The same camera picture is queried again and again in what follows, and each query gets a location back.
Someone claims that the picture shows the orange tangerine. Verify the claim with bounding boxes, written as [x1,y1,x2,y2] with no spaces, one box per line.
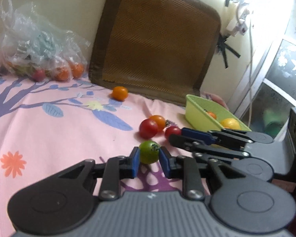
[207,111,217,119]

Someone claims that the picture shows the green tomato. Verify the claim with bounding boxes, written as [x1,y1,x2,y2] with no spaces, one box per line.
[139,140,160,164]

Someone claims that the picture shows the orange tomato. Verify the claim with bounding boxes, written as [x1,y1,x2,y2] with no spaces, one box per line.
[111,86,128,102]

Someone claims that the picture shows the yellow lemon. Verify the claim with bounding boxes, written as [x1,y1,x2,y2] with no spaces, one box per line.
[220,118,241,130]

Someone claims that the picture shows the green plastic basin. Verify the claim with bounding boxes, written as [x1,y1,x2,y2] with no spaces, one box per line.
[185,95,251,132]

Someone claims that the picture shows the red tomato in pile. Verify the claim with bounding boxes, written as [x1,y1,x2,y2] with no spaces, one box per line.
[165,126,181,139]

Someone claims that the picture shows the orange fruit in pile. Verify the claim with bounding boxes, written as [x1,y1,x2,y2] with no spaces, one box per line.
[150,115,166,132]

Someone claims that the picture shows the white framed glass door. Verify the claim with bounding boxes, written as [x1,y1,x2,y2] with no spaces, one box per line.
[228,12,296,139]

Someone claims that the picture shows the red cherry tomato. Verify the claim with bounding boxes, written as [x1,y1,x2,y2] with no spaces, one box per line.
[139,119,159,139]

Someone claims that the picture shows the pink floral bedsheet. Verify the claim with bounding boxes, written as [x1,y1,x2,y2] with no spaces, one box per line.
[0,75,188,236]

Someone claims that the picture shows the black tape strips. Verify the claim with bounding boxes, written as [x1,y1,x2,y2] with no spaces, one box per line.
[216,0,241,69]

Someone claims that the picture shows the white power strip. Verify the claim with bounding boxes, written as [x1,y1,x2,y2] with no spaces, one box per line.
[226,0,251,36]

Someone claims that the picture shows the brown seat cushion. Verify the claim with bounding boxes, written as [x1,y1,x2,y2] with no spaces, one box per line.
[89,0,221,105]

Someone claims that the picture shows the clear plastic fruit bag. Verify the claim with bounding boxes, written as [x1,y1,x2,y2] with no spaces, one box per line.
[0,0,90,82]

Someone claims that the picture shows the white power cable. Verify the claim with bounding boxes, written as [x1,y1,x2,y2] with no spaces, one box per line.
[245,19,255,126]

